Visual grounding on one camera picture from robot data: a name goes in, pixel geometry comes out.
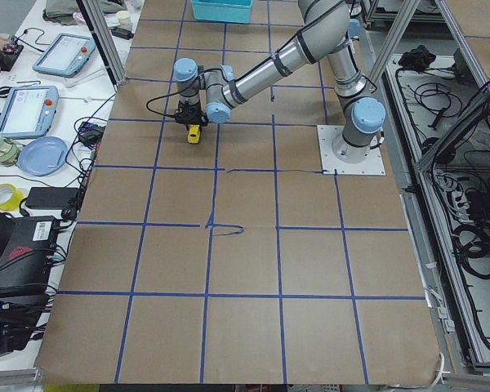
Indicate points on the light blue plastic bin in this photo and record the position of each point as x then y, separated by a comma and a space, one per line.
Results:
229, 11

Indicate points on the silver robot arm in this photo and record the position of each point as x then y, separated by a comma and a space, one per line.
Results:
208, 94

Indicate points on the yellow tape roll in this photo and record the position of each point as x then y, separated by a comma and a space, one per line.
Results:
10, 197

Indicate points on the upper teach pendant tablet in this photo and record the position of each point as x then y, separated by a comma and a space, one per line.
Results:
65, 56

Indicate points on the lower teach pendant tablet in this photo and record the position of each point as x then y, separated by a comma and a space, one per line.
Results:
28, 112

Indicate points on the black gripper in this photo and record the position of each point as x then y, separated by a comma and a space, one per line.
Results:
194, 118

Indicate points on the yellow beetle toy car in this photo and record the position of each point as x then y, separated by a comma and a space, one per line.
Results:
194, 133

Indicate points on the black computer box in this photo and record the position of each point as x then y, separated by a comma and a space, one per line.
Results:
26, 244

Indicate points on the white paper cup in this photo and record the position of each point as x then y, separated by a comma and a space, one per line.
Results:
124, 19

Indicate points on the black power adapter brick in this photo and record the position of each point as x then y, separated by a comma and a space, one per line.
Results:
50, 198

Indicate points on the teach pendant tablet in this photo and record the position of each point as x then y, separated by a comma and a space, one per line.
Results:
28, 112
65, 56

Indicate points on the aluminium frame post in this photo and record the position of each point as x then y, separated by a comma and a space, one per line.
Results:
103, 39

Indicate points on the blue plastic plate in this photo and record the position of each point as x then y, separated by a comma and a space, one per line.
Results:
43, 156

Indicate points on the black cloth bundle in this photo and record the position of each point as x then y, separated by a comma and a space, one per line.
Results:
418, 59

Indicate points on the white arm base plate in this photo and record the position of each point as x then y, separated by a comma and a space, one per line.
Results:
339, 158

